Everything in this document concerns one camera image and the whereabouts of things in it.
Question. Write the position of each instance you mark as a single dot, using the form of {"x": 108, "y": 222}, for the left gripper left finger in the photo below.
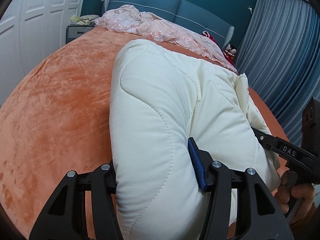
{"x": 64, "y": 214}

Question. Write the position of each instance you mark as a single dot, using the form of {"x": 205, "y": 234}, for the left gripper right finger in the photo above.
{"x": 257, "y": 213}

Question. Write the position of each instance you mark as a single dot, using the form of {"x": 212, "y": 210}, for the blue upholstered headboard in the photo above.
{"x": 183, "y": 13}

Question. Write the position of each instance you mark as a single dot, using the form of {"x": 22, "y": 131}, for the person's right hand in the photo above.
{"x": 305, "y": 192}

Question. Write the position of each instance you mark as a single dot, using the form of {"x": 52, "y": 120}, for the small plush doll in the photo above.
{"x": 230, "y": 51}

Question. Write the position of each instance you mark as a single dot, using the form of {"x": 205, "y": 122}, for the cream quilted jacket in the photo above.
{"x": 160, "y": 99}

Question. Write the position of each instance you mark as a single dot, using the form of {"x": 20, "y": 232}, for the clutter on bedside table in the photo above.
{"x": 85, "y": 20}

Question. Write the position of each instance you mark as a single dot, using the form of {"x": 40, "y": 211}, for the blue grey curtain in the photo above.
{"x": 280, "y": 56}

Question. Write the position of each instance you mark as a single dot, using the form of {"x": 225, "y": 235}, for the white wardrobe with red stickers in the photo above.
{"x": 31, "y": 30}

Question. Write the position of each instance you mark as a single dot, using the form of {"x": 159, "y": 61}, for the pink lace blanket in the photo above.
{"x": 128, "y": 19}

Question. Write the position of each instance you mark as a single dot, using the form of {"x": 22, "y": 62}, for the red cloth item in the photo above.
{"x": 206, "y": 34}

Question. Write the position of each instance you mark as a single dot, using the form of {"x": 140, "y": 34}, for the orange velvet bedspread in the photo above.
{"x": 58, "y": 119}

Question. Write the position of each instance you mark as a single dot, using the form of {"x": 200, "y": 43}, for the grey bedside table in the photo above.
{"x": 74, "y": 31}

